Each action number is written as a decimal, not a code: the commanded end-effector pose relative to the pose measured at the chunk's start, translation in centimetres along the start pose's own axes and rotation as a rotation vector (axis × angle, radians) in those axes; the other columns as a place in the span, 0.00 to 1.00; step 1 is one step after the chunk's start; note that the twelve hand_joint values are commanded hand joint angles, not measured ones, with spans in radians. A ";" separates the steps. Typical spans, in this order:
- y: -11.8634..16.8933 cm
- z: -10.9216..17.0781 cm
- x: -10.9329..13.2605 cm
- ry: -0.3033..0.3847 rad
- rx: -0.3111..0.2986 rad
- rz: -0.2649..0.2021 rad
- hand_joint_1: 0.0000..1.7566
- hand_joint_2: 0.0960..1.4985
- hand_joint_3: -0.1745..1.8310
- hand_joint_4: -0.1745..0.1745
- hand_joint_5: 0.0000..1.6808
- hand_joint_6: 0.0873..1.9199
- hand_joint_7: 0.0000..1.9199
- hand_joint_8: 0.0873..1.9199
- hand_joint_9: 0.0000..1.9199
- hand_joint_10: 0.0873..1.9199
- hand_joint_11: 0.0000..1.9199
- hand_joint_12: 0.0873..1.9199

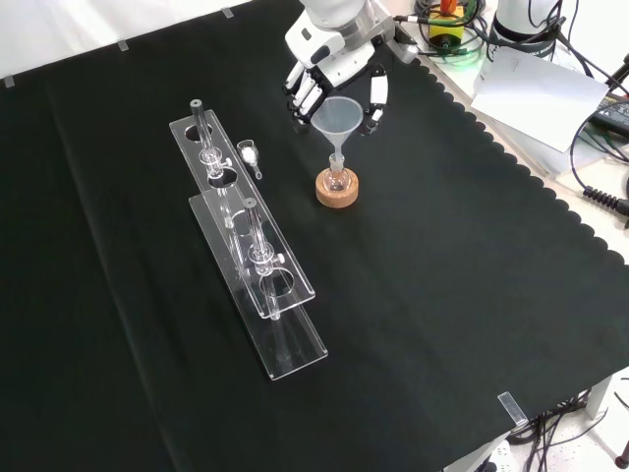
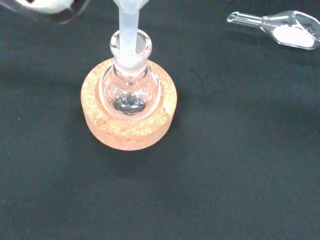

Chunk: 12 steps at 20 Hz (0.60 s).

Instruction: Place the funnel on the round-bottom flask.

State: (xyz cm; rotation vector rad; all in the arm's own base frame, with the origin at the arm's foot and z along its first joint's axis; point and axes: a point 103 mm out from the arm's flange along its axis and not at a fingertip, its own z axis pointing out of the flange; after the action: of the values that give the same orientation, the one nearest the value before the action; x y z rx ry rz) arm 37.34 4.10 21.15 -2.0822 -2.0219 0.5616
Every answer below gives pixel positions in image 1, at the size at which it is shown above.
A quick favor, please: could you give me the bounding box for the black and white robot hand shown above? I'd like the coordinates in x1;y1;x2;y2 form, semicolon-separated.
282;14;394;139

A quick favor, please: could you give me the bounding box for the black power adapter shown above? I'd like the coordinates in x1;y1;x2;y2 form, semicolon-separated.
589;95;629;132

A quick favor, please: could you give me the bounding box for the cork ring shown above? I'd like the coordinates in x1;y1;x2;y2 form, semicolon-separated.
314;167;360;208

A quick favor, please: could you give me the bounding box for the green cable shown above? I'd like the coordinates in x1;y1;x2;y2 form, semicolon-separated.
431;29;486;65

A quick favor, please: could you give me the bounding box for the black cable with ribbed plug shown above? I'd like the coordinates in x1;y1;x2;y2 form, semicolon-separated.
569;110;629;217

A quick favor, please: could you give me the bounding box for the clear round-bottom flask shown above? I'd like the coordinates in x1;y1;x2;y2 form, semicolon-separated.
326;152;351;194

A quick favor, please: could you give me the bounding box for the white paper sheet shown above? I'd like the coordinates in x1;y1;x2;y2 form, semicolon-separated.
470;47;610;153

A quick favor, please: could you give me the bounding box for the white table leg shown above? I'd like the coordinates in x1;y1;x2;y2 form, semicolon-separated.
587;376;615;419

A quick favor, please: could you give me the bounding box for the translucent plastic funnel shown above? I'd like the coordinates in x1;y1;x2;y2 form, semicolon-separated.
310;96;364;171

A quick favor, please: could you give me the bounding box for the glass weighing funnel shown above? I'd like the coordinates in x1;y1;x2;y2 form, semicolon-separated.
236;139;264;180

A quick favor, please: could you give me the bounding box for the yellow stop button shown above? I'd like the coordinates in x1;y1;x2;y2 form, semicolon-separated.
428;0;466;50

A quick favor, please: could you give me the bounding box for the pale flat board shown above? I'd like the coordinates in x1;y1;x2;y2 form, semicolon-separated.
471;105;608;179

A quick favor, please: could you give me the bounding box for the black cloth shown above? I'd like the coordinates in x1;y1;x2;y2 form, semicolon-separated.
0;0;629;472

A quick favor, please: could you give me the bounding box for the white power strip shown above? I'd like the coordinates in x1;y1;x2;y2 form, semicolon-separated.
484;440;512;472

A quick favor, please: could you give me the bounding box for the clear funnel stand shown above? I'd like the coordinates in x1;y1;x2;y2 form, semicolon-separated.
168;98;329;383

